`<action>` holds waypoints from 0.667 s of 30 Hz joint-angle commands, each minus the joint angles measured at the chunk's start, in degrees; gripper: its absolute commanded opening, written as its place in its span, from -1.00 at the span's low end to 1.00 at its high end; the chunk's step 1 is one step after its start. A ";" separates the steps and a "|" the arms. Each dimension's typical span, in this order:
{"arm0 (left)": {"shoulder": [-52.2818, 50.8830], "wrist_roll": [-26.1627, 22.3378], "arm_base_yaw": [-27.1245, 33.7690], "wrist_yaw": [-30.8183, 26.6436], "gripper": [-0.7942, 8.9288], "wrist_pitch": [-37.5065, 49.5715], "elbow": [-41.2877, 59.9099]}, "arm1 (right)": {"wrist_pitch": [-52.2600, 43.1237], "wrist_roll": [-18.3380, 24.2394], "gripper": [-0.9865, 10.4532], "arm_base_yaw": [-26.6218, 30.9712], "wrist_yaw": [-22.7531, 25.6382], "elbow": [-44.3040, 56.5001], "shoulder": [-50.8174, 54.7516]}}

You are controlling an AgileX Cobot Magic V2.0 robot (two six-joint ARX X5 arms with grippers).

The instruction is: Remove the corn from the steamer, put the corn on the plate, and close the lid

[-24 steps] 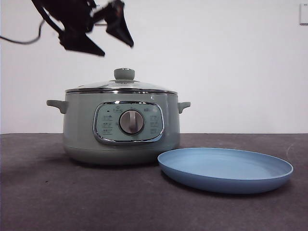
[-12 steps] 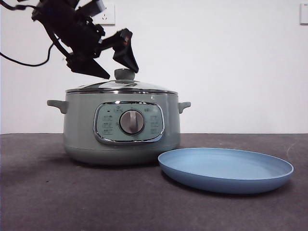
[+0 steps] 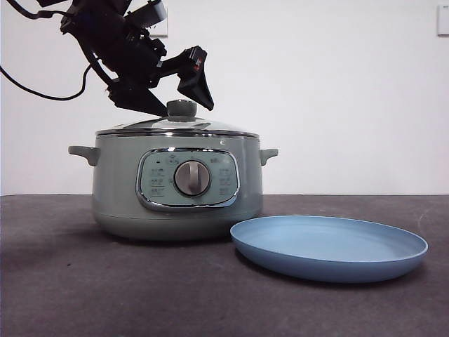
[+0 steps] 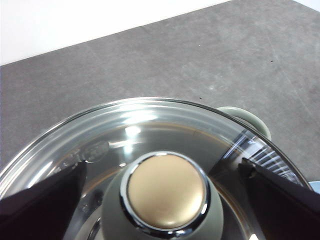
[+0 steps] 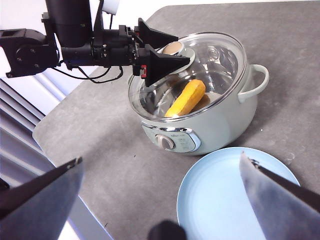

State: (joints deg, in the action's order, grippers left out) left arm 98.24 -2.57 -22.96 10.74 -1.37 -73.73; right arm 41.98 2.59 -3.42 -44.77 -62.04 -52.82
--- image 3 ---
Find glass lid with green knob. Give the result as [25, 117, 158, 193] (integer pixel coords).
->
[95, 99, 261, 138]

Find sage green electric steamer pot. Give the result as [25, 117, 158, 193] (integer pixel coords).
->
[68, 135, 280, 242]

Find blue round plate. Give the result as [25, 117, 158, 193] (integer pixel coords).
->
[229, 216, 429, 284]

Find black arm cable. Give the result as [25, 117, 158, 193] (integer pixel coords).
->
[0, 52, 106, 102]

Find white wall plate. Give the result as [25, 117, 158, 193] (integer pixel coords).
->
[436, 5, 449, 37]

